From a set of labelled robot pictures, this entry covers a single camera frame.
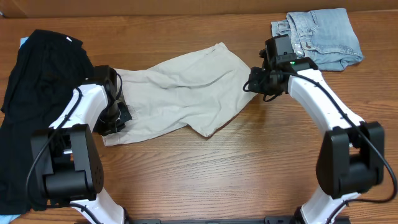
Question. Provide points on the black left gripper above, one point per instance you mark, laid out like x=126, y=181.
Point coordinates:
x=104, y=129

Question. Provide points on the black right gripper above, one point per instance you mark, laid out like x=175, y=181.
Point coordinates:
x=254, y=85

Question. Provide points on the beige khaki shorts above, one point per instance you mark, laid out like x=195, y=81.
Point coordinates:
x=202, y=89

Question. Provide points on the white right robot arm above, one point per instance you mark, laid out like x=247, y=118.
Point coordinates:
x=351, y=159

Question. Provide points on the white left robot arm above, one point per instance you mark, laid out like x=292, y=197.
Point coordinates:
x=67, y=169

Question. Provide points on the folded light blue jeans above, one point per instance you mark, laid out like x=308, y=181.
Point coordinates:
x=326, y=36

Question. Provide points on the black garment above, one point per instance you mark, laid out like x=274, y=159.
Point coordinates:
x=48, y=68

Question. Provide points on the light blue cloth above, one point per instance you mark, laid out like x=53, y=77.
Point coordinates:
x=6, y=219

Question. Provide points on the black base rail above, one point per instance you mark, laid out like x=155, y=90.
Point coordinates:
x=211, y=221

